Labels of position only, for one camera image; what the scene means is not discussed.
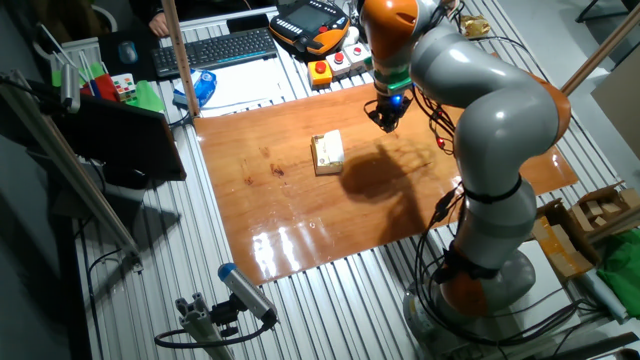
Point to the Rubik's cube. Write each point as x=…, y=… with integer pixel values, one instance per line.
x=123, y=87

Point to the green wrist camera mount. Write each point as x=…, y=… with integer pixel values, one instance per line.
x=392, y=82

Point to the black phone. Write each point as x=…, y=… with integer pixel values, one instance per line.
x=247, y=22

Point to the person's bare hand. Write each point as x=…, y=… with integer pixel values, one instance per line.
x=159, y=25

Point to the crumpled gold wrapper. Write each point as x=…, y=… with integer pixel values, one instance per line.
x=475, y=26

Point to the red bag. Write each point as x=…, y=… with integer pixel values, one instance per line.
x=105, y=87

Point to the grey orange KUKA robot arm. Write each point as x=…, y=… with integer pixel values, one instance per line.
x=500, y=125

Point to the aluminium profile bracket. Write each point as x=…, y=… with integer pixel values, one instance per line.
x=200, y=325

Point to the green paper sheet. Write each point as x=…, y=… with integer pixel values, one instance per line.
x=147, y=97

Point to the glossy wooden board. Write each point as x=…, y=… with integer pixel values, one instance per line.
x=280, y=210

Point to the beige cardboard panel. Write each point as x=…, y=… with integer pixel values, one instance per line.
x=620, y=105

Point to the green cloth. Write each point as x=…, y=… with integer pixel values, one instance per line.
x=622, y=275

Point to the white paper sheet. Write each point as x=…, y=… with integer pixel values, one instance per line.
x=250, y=82

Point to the yellow emergency stop box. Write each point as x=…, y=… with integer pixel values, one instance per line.
x=320, y=72

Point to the white paper roll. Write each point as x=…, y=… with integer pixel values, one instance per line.
x=602, y=295

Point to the blue white plastic package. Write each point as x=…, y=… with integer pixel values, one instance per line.
x=202, y=87

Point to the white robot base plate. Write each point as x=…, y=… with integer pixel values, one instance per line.
x=550, y=295

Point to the orange black teach pendant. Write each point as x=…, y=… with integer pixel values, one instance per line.
x=310, y=22

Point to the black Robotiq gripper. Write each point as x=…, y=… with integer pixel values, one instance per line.
x=392, y=106

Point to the diagonal aluminium beam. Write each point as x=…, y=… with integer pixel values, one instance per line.
x=65, y=165

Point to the open cardboard box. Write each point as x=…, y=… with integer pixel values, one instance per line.
x=560, y=245

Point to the black flat monitor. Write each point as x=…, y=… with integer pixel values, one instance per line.
x=115, y=135

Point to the wooden frame post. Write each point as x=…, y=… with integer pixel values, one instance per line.
x=181, y=60
x=600, y=52

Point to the dark computer mouse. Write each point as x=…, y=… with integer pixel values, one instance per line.
x=128, y=52

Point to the silver camera on beam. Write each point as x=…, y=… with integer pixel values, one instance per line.
x=70, y=87

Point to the silver camera blue cap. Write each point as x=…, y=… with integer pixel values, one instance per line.
x=245, y=290

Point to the black mouse pad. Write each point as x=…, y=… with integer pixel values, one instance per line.
x=107, y=55

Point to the cardboard box with wood blocks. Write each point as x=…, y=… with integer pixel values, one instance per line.
x=600, y=207

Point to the black computer keyboard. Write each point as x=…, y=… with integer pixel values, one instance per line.
x=215, y=50

